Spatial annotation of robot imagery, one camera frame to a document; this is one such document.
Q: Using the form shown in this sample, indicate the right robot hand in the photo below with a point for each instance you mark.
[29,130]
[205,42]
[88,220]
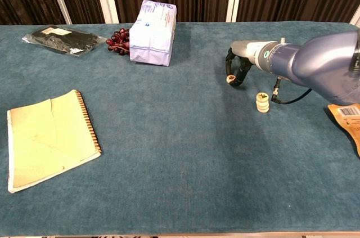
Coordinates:
[247,49]

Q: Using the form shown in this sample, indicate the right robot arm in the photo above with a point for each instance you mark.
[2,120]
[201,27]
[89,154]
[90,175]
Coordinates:
[317,63]

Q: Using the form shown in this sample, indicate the white tissue pack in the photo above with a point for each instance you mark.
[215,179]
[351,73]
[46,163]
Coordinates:
[153,38]

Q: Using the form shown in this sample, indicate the brown snack pouch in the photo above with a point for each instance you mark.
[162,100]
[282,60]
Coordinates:
[348,122]

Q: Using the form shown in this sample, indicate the dark red grape bunch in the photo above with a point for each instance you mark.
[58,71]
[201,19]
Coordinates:
[118,39]

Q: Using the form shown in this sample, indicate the teal table cloth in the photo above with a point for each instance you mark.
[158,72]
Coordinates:
[168,165]

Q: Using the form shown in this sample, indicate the black item in clear bag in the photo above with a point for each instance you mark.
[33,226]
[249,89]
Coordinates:
[62,39]

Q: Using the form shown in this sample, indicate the yellow spiral notebook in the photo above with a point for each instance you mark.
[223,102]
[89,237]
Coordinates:
[50,142]

